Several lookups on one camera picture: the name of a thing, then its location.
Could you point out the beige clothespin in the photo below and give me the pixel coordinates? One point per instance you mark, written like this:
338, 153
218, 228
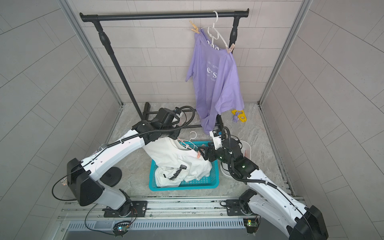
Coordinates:
195, 29

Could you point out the right circuit board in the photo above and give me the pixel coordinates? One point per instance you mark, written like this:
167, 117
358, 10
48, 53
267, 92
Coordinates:
252, 225

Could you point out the white garment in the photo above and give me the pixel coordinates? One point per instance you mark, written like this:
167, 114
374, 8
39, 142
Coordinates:
176, 164

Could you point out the circuit board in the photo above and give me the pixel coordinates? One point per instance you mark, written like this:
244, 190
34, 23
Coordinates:
121, 228
252, 225

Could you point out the white plastic hanger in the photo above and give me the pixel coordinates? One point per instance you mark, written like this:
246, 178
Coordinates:
214, 34
193, 136

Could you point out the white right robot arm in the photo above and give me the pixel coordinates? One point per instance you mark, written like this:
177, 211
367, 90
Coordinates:
265, 199

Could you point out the purple t-shirt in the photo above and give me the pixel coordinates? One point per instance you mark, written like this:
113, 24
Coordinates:
216, 81

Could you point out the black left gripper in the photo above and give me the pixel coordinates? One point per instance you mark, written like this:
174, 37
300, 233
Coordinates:
175, 135

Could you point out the white plastic clothespin tray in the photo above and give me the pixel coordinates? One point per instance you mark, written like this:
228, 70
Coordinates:
245, 150

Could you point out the black metal clothes rack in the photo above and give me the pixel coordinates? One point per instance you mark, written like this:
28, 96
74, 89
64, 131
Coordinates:
97, 19

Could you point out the left circuit board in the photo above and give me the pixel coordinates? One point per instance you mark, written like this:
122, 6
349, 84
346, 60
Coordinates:
121, 228

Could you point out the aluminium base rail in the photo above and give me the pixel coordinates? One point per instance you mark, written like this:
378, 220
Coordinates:
154, 214

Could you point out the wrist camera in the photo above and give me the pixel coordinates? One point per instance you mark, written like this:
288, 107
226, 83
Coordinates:
178, 114
216, 135

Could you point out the teal plastic laundry basket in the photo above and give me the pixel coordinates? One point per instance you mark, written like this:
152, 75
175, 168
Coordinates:
210, 182

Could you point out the purple toy figure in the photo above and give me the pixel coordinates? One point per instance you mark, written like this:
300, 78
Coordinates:
235, 118

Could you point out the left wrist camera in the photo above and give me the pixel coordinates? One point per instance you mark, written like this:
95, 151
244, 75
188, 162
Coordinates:
178, 114

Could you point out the yellow plastic triangle toy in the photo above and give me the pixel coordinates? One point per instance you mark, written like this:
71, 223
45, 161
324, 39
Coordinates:
240, 114

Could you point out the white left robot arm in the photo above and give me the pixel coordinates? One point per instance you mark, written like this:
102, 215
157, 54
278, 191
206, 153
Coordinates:
84, 177

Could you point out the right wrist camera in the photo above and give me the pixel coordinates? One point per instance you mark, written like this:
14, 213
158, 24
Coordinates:
216, 135

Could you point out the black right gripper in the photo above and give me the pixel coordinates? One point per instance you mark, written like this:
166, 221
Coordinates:
209, 149

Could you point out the black round base stand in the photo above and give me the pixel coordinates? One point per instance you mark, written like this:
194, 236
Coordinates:
112, 177

